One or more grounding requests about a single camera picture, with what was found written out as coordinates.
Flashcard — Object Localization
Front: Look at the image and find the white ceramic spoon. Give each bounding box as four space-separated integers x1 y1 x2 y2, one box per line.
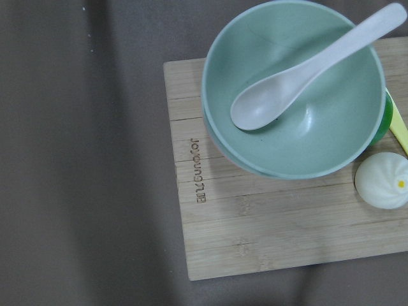
230 3 407 131

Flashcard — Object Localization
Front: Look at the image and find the green bowl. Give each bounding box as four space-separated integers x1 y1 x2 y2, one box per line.
201 1 386 179

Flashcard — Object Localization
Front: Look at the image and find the yellow plastic spoon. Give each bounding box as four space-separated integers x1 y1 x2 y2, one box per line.
386 89 408 155

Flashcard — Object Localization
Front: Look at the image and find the bamboo cutting board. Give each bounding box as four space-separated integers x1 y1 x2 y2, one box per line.
163 36 408 282

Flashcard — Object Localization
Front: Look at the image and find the white toy steamed bun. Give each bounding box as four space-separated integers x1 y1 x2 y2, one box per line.
354 152 407 209

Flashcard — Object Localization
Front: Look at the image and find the dark green toy item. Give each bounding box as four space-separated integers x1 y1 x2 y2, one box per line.
369 91 393 146

